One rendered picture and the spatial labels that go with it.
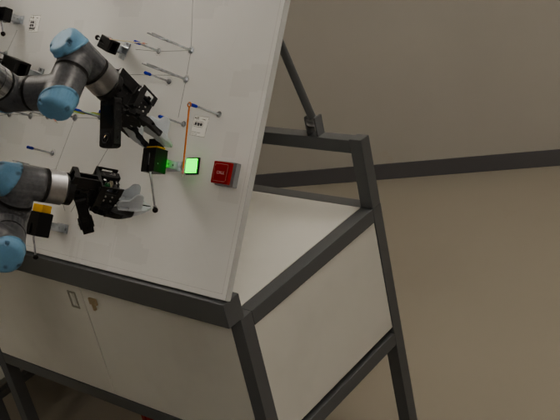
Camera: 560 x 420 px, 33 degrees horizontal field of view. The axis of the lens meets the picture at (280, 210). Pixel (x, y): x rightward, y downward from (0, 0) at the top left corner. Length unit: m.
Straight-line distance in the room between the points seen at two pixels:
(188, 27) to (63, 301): 0.86
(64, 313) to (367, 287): 0.85
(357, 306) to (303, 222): 0.27
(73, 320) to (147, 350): 0.29
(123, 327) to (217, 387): 0.32
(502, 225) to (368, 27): 1.07
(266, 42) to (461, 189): 2.35
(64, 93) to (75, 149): 0.58
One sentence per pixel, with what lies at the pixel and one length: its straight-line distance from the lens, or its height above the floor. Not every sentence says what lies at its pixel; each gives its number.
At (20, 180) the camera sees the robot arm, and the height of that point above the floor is 1.24.
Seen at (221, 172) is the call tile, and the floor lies 1.12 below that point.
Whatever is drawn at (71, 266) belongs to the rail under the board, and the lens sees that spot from 2.49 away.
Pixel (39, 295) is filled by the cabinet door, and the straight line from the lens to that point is 2.79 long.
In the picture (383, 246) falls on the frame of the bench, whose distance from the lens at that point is 2.60.
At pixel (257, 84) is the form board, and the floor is 1.27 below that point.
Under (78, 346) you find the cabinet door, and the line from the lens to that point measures 2.78.
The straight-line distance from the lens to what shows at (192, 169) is 2.22.
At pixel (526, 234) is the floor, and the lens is 3.97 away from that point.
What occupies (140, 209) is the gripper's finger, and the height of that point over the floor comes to 1.06.
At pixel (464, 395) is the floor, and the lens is 3.13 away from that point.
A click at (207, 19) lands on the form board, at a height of 1.39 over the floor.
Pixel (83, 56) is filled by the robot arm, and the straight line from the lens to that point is 2.05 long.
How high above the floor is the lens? 1.92
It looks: 25 degrees down
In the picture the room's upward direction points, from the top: 13 degrees counter-clockwise
